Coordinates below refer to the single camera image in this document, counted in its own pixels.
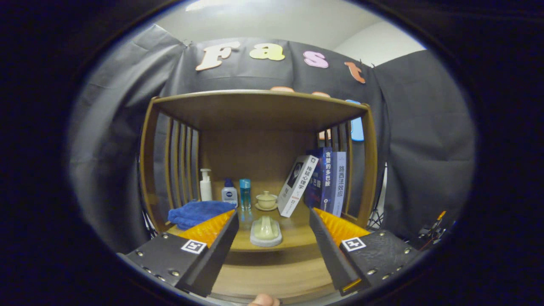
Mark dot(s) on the black device with orange part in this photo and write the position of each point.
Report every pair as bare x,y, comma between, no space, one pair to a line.
431,231

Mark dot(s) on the black backdrop cloth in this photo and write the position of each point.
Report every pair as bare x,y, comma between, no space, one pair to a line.
110,148

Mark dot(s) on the black tripod stand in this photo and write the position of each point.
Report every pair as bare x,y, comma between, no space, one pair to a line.
376,221

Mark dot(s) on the white book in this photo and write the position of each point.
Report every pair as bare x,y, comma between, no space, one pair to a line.
297,187

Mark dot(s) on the dark blue book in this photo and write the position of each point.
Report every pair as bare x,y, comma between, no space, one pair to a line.
326,178

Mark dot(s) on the wooden cabinet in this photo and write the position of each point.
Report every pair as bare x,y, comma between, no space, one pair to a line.
255,157

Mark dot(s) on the clear blue bottle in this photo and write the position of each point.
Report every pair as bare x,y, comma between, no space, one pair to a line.
245,195

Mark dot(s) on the blue folded towel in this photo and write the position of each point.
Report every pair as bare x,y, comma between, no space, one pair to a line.
195,212

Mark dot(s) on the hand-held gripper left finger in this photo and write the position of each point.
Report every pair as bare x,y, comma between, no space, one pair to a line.
221,255

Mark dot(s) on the pale green scrubbing brush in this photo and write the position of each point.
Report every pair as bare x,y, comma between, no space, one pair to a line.
265,233

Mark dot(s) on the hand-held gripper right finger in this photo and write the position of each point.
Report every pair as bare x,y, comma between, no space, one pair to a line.
329,255

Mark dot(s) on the wooden countertop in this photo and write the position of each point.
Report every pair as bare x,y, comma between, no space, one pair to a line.
293,233

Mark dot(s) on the pale blue book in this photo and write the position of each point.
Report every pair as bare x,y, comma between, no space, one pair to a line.
339,182

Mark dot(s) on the beige lidded teacup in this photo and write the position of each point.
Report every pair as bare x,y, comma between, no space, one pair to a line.
266,201

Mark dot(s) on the white pump bottle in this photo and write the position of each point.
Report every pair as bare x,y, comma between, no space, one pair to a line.
206,189

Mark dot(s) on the white bottle with blue cap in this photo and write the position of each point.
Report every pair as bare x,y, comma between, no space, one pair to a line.
229,195

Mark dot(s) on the wooden drawer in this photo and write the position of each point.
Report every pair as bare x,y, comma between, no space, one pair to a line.
272,276

